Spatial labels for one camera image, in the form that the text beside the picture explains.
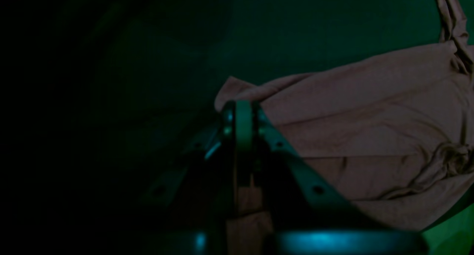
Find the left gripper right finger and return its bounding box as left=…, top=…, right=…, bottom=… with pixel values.
left=252, top=102, right=364, bottom=218

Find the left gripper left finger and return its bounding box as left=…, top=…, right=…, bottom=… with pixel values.
left=141, top=101, right=237, bottom=218

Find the red long-sleeve T-shirt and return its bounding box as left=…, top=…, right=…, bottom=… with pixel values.
left=215, top=0, right=474, bottom=255

